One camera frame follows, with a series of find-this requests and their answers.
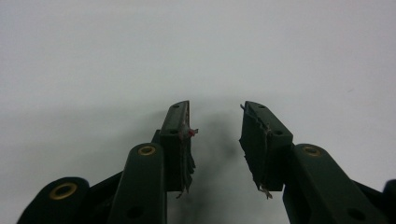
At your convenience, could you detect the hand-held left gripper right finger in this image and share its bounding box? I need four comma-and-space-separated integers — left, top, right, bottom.
238, 100, 294, 200

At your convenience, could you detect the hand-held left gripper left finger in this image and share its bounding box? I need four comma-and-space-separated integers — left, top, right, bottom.
159, 100, 199, 199

